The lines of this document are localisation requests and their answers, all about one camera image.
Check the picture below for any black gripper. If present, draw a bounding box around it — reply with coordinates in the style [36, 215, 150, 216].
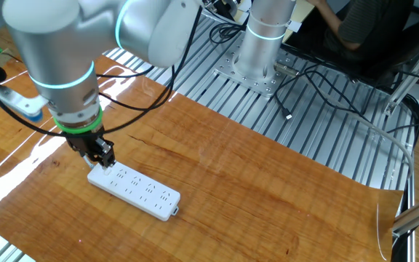
[65, 125, 117, 170]

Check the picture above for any white power strip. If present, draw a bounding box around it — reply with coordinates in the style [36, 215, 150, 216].
[87, 156, 181, 222]

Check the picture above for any person bare forearm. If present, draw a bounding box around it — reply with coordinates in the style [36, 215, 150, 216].
[306, 0, 363, 52]

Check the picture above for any wood grain table mat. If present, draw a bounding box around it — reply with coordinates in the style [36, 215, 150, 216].
[0, 25, 404, 262]

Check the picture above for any black metal device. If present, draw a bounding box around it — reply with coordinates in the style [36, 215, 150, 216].
[204, 0, 249, 21]

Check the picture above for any person in dark shirt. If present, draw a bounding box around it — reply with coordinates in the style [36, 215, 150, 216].
[324, 0, 416, 65]

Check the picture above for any person in dark clothes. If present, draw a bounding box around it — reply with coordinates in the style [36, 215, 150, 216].
[282, 10, 419, 87]

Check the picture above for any grey power strip cable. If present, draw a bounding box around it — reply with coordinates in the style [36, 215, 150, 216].
[81, 154, 96, 170]

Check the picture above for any green wrist adapter ring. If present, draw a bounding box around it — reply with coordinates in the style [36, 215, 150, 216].
[52, 107, 104, 134]

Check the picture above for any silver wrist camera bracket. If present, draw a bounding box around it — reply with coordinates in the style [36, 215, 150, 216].
[0, 85, 49, 123]

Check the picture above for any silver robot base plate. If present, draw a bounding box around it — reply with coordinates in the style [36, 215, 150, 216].
[213, 43, 298, 98]

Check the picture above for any coiled black cable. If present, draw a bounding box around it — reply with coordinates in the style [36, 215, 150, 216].
[208, 21, 249, 45]

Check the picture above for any black USB cable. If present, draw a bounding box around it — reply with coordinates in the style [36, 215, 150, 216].
[273, 63, 374, 123]

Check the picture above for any silver cable connector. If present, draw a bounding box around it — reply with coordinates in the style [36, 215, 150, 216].
[274, 62, 300, 77]

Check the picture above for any grey hose cable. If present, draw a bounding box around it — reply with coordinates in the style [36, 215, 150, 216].
[316, 89, 415, 181]

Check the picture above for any slanted aluminium profile post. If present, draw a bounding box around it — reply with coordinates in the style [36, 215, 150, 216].
[383, 27, 419, 116]

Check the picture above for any black cable bundle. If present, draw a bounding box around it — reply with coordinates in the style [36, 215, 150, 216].
[389, 92, 419, 262]

